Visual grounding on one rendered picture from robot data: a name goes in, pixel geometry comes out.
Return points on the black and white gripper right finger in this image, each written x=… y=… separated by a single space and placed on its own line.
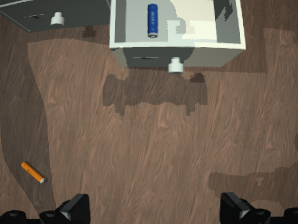
x=232 y=207

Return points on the grey small chest of drawers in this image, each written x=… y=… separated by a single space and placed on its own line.
x=22 y=27

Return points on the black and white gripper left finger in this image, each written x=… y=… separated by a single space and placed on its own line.
x=76 y=208

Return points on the orange battery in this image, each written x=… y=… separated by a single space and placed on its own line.
x=33 y=172

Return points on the blue aa battery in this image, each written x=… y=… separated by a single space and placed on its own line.
x=152 y=21

